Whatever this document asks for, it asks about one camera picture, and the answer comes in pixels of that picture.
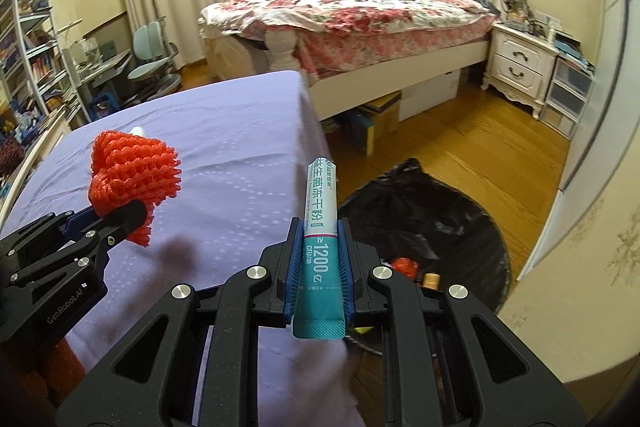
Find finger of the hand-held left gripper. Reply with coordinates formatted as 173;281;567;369
0;206;98;268
10;200;152;289

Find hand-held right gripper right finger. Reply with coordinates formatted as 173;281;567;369
337;217;586;427

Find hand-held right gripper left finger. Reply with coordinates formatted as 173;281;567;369
56;217;306;427

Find teal and white sachet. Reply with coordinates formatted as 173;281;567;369
291;156;347;340

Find orange-red foam fruit net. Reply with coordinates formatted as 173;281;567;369
89;131;182;249

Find black trash bag bin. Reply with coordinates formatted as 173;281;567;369
340;158;510;350

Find small red foam net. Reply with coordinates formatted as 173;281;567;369
390;257;419;281

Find dark fluffy bundle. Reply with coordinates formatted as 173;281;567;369
0;141;27;178

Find blue plastic crate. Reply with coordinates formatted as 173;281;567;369
87;92;124;124

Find purple tablecloth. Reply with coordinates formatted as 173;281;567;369
0;70;368;427

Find brown cardboard box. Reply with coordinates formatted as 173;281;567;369
366;91;404;156

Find grey study desk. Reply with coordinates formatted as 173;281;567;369
62;19;133;108

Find light blue desk chair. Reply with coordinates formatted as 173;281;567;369
127;18;182;96

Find white bookshelf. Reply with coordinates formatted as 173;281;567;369
0;0;88;130

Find white storage box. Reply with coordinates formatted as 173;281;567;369
397;69;461;122

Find floral quilt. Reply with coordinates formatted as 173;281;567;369
200;0;492;60

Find white nightstand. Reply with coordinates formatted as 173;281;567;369
481;23;560;120

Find plastic drawer unit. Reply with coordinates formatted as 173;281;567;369
542;54;594;141

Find white wardrobe door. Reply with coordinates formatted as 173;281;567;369
559;0;640;200

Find white curved rail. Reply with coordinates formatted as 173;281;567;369
0;109;71;228

